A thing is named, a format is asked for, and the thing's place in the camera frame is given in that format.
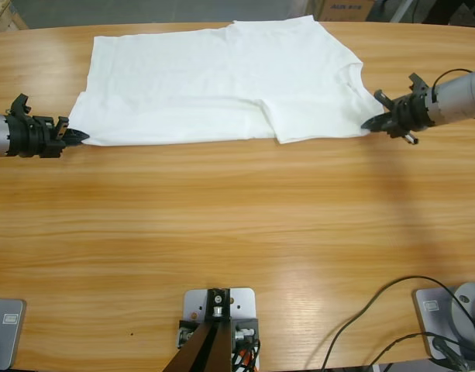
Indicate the white mount plate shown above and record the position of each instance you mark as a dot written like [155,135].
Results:
[192,300]

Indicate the wooden crate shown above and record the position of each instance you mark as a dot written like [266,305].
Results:
[4,13]

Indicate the white AUX cardboard box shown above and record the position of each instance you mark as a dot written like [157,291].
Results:
[345,11]

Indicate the white Unitree t-shirt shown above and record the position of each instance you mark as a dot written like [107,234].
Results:
[221,77]

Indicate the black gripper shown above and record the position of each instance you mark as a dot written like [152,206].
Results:
[32,135]
[413,112]

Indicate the black corner bracket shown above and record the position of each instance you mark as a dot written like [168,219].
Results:
[245,329]
[184,329]

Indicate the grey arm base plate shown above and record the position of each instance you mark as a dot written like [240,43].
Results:
[8,333]
[431,321]

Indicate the grey metal rack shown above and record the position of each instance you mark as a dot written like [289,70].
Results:
[392,9]

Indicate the dark brown camera post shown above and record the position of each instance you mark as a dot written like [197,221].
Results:
[198,348]

